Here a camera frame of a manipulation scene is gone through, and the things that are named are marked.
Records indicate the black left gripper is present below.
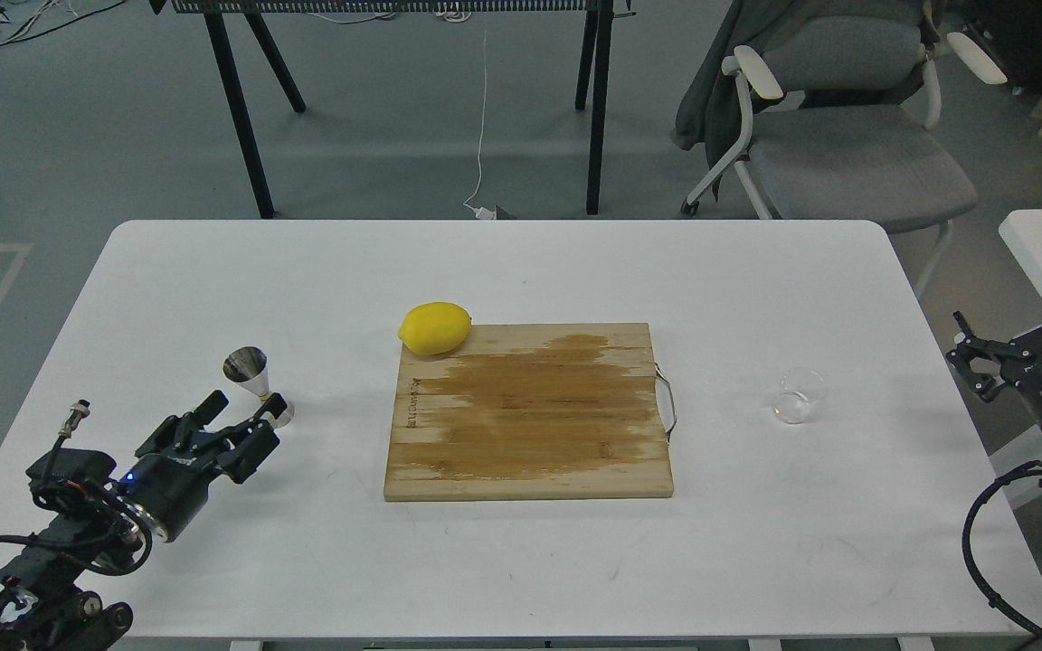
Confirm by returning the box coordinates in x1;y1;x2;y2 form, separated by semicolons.
116;389;287;543

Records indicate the steel double jigger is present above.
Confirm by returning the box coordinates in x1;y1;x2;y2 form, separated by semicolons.
221;346;294;429

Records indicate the black frame table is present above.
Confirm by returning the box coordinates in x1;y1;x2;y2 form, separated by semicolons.
127;1;616;219

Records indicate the white power cable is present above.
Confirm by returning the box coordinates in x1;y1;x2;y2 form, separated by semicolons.
462;9;497;220

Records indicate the wooden cutting board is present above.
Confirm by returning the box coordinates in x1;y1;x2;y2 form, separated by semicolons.
384;323;674;502

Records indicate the grey office chair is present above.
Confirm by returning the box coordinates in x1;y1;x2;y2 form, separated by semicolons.
679;15;979;297

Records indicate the clear glass cup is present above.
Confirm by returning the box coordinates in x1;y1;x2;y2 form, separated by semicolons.
771;367;827;425

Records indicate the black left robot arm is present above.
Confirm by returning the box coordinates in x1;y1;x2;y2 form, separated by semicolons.
0;391;294;650

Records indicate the yellow lemon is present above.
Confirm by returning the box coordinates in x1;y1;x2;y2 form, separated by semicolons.
398;301;472;357

